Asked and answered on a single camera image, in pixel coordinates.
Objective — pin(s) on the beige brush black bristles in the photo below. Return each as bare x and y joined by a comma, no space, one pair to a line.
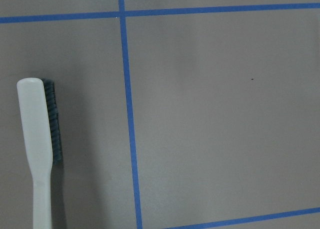
42,140

